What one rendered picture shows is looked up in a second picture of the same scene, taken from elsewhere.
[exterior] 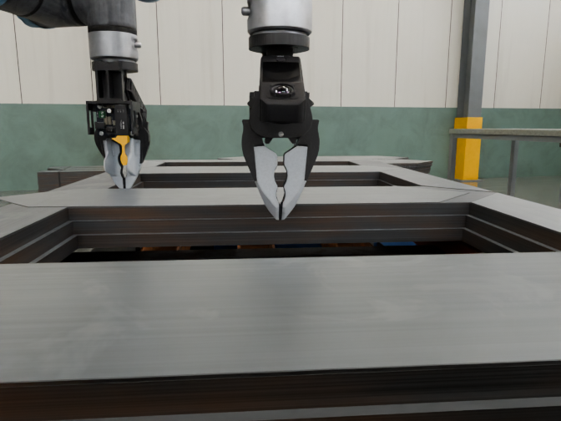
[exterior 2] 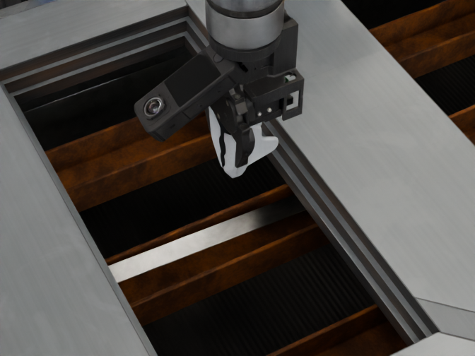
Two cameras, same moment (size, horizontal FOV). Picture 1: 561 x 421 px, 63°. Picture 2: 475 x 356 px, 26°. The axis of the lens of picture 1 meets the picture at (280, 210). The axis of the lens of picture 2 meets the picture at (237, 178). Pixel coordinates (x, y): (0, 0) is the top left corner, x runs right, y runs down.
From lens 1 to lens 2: 106 cm
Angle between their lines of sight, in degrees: 67
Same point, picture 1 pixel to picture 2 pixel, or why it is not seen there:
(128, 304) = not seen: outside the picture
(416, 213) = (394, 282)
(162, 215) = not seen: hidden behind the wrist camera
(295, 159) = (230, 144)
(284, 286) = (14, 246)
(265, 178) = (215, 136)
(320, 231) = (312, 207)
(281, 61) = (215, 61)
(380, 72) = not seen: outside the picture
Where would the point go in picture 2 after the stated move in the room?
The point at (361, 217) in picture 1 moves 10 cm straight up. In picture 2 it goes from (346, 232) to (355, 172)
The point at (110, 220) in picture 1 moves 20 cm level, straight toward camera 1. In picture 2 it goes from (203, 43) to (80, 122)
